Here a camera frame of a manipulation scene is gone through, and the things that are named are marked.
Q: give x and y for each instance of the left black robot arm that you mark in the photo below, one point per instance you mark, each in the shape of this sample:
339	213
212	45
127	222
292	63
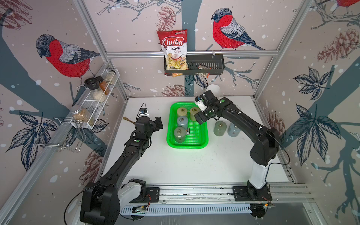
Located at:
103	200

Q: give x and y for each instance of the iridescent butter knife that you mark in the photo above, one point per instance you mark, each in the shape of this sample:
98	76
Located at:
129	120

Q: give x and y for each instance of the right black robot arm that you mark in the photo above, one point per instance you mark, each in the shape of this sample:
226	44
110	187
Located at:
266	140

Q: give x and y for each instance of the white wire spice rack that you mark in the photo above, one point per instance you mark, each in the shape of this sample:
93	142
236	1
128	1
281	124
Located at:
79	132

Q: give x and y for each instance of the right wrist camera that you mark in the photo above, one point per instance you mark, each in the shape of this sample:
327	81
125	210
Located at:
200	104

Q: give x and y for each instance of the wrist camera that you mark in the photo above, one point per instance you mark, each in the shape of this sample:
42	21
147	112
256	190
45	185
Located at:
143	112
200	104

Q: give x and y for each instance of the white pale spice bottle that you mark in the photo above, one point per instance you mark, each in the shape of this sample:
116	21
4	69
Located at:
110	78

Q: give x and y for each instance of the blue-grey tea canister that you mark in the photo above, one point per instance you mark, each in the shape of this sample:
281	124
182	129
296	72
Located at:
182	121
233	130

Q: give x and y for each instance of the red cassava chips bag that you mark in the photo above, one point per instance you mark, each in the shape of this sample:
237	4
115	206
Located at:
174	46

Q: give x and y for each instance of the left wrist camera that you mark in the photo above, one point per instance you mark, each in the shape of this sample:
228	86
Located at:
143	112

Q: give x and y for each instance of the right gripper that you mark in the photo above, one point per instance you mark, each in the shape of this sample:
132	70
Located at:
199	115

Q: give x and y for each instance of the green tea canister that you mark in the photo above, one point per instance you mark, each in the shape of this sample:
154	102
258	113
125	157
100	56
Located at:
180	134
220	128

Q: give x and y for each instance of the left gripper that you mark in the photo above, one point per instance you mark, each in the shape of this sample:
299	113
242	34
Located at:
156	127

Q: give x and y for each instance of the black lid spice grinder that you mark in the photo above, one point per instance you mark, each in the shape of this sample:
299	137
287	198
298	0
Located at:
96	93

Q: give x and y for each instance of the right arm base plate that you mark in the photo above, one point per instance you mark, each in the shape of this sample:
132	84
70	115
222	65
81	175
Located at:
243	194

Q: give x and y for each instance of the orange spice bottle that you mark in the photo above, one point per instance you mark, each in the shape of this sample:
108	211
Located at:
103	85

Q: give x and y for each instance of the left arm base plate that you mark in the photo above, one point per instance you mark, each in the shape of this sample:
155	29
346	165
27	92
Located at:
150	194

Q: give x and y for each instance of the black wall basket shelf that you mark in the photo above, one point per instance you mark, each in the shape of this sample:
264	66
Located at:
215	62

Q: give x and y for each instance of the beige tea canister back left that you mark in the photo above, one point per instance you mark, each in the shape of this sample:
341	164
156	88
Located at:
181	111

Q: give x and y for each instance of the snack packet in black shelf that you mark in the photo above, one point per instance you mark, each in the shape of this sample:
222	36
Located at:
203	74

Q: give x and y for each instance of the green plastic mesh basket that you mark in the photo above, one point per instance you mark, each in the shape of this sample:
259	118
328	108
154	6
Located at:
196	134

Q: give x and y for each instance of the glass jar with brown spice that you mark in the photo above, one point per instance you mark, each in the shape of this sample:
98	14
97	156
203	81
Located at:
80	114

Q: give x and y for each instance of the beige tea canister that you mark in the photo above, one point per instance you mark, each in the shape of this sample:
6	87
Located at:
193	111
181	111

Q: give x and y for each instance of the beige tea canister back right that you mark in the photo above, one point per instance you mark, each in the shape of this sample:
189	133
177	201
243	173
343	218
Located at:
193	111

